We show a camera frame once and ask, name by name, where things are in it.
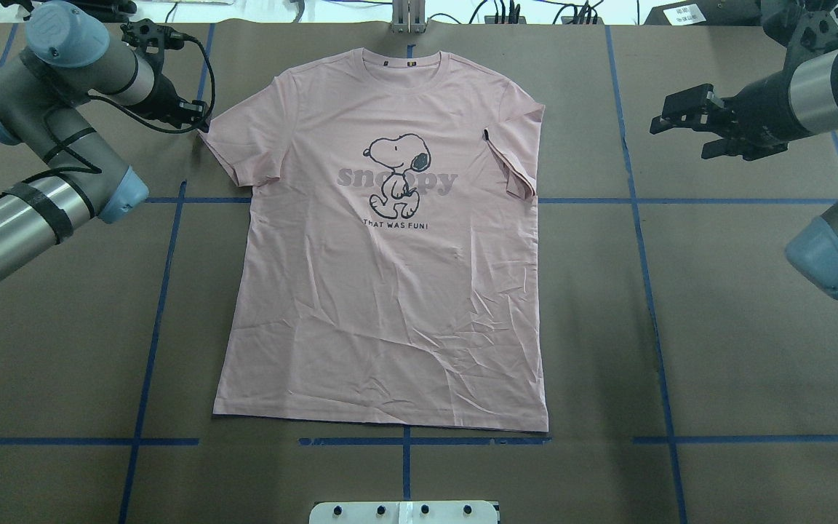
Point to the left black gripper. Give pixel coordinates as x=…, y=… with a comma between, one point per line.
x=165, y=94

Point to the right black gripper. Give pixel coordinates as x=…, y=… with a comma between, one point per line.
x=762, y=95

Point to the pink Snoopy t-shirt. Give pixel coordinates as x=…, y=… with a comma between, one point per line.
x=391, y=268

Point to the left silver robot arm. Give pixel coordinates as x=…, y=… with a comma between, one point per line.
x=69, y=59

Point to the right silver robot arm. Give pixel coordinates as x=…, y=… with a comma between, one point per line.
x=812, y=94

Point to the black box with label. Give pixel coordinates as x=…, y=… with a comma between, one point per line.
x=713, y=13

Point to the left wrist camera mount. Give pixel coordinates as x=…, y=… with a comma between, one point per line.
x=152, y=37

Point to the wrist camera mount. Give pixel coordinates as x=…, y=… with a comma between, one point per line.
x=815, y=34
x=152, y=37

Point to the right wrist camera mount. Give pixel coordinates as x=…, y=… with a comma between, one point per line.
x=815, y=34

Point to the aluminium frame post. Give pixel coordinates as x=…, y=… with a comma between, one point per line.
x=408, y=16

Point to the white pedestal column base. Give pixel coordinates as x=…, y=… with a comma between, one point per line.
x=436, y=511

